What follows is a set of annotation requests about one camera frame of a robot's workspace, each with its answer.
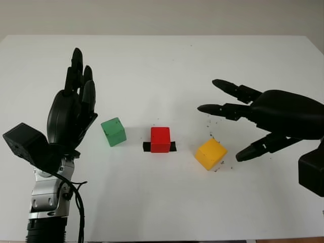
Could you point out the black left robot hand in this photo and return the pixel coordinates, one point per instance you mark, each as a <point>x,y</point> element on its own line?
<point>65,119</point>

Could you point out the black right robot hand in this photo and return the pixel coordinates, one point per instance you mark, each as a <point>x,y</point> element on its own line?
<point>286,114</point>

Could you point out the black tape strip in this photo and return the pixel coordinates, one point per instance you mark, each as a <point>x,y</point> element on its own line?
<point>146,147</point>

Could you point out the red cube block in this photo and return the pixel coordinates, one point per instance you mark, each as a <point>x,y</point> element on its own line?
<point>160,141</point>

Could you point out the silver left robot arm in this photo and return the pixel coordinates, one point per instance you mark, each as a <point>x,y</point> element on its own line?
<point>48,200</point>

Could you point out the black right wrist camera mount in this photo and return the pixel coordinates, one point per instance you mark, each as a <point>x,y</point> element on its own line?
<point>312,172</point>

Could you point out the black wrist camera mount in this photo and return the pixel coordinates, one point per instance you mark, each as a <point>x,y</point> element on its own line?
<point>312,172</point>
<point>27,144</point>

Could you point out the green cube block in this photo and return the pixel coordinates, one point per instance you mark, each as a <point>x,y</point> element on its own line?
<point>114,132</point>

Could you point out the yellow cube block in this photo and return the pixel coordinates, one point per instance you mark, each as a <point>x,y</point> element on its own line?
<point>210,154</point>

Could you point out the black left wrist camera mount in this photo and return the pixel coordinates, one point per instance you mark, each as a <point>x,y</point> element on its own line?
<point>27,144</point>

